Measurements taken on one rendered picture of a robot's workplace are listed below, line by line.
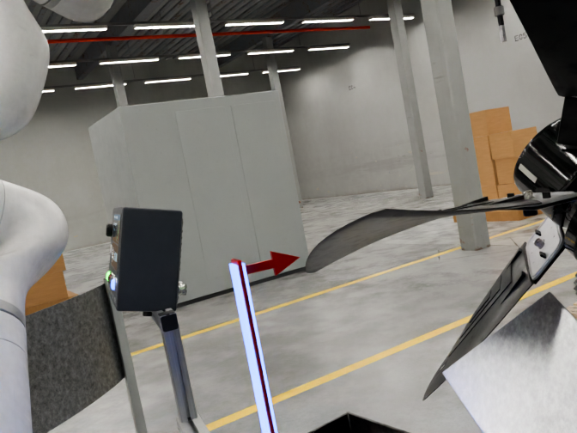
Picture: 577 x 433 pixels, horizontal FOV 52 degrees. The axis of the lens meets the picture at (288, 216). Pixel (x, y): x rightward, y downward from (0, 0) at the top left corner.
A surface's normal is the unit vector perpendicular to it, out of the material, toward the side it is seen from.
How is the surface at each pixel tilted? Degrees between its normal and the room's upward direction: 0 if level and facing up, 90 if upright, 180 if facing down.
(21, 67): 89
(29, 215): 62
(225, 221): 90
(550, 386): 55
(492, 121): 90
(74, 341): 90
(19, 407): 75
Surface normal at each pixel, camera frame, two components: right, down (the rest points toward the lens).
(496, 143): -0.84, 0.20
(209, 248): 0.51, -0.03
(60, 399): 0.91, -0.14
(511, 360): -0.55, -0.42
